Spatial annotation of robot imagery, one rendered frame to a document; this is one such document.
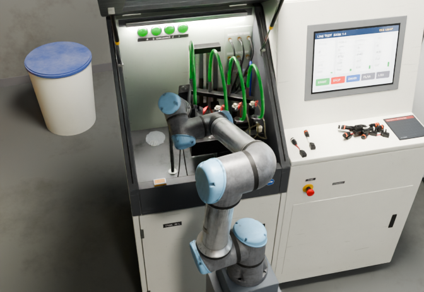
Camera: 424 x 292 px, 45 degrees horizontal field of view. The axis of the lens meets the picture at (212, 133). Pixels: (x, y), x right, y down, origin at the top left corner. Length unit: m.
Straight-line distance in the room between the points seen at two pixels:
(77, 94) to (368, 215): 2.16
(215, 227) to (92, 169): 2.21
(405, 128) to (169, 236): 1.21
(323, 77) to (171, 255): 1.09
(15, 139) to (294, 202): 2.36
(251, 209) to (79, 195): 1.47
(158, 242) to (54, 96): 1.69
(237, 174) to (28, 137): 2.85
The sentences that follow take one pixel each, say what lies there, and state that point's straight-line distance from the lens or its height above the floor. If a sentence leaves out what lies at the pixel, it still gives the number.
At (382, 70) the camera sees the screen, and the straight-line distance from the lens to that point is 2.50.
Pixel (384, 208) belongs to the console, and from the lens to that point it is 2.73.
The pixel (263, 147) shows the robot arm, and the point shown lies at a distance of 1.45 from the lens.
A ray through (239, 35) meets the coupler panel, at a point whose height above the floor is 1.31.
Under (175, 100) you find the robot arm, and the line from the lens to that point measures 1.72.
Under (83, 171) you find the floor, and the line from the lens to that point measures 3.67.
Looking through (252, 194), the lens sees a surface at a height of 0.81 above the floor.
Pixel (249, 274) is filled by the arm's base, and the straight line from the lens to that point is 1.86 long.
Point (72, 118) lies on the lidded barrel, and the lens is 3.88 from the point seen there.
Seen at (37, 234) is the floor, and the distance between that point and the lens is 3.35.
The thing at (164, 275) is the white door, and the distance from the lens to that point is 2.62.
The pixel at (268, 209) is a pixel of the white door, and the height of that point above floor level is 0.69.
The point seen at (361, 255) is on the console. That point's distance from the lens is 2.98.
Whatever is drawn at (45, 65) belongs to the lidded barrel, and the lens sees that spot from 3.75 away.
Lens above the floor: 2.47
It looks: 39 degrees down
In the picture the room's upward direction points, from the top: 1 degrees clockwise
